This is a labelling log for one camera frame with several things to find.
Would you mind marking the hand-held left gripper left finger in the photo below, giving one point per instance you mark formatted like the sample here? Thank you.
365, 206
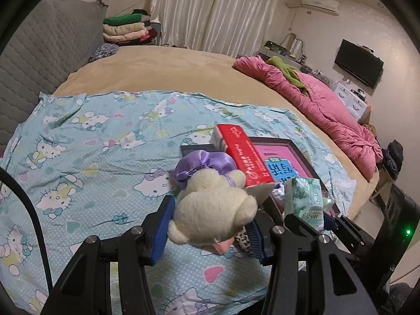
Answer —
162, 226

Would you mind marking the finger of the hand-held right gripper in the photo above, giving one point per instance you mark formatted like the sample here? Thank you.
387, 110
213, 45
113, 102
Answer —
329, 222

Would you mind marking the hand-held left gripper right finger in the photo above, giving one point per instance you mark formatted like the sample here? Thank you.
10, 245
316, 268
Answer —
259, 241

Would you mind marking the spotted plush toy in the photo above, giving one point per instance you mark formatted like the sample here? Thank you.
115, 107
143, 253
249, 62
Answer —
241, 240

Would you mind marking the cream plush bear purple dress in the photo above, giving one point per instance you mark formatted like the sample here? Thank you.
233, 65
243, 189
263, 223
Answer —
213, 203

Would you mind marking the pink book box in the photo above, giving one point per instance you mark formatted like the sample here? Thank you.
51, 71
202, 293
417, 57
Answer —
288, 160

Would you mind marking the dark clothes pile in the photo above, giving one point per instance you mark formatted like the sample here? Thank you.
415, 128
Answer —
392, 157

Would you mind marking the black box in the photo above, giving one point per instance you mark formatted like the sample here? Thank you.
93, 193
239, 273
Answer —
193, 149

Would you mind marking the red tissue box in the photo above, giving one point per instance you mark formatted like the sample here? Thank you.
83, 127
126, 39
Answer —
242, 157

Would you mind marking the cat-print blue blanket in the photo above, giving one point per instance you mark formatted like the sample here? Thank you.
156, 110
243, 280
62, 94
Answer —
98, 157

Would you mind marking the pink quilt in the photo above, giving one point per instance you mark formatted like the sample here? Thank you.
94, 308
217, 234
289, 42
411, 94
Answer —
328, 111

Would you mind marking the white drawer cabinet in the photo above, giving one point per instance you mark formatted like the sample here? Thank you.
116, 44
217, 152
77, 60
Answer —
352, 101

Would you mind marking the beige bed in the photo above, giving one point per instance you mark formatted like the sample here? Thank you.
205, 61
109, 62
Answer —
164, 69

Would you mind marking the green cloth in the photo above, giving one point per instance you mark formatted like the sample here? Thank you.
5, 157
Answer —
288, 69

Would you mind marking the cluttered side table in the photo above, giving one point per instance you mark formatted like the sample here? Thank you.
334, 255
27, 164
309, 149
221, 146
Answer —
282, 51

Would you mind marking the dark patterned cloth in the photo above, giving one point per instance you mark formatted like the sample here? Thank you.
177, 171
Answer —
103, 52

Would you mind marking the stack of folded clothes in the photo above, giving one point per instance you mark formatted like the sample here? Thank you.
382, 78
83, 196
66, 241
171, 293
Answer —
124, 29

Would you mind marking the grey quilted headboard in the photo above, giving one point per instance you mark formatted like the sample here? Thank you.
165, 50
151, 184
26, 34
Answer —
42, 55

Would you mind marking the white air conditioner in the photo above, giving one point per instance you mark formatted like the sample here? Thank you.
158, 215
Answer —
320, 4

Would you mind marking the white curtain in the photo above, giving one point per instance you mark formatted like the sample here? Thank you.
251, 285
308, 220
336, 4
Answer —
213, 13

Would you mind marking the black wall television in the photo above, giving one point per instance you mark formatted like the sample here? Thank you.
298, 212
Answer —
359, 62

